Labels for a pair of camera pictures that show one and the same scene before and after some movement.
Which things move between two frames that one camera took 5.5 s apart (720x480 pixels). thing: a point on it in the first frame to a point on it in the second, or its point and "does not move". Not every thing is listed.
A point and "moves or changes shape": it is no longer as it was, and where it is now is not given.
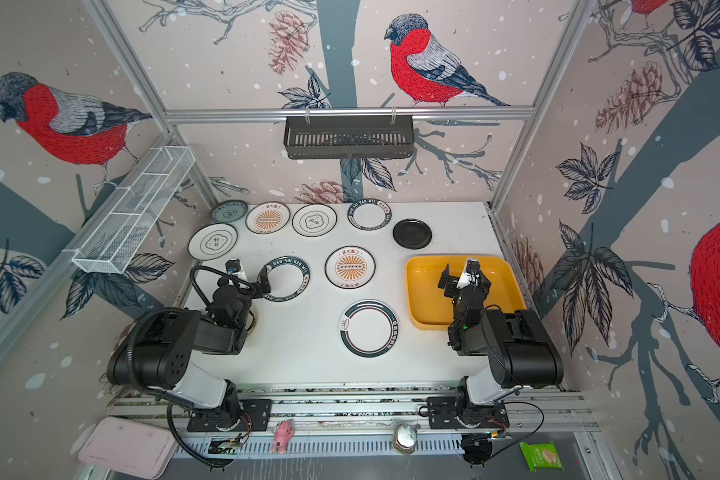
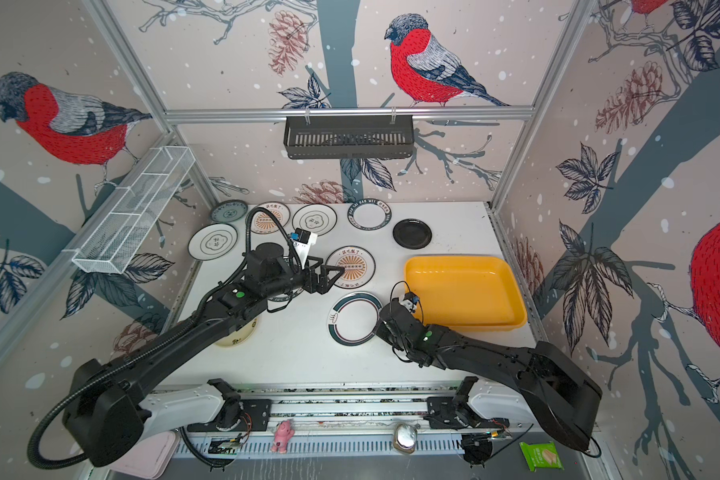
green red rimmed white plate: x=368 y=328 moves or changes shape
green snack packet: x=541 y=455 does not move
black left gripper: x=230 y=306 to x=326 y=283
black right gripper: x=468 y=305 to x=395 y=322
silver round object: x=405 y=436 does not move
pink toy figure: x=282 y=434 does not move
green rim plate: x=369 y=214 does not move
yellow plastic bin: x=427 y=305 does not move
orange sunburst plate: x=350 y=267 does not move
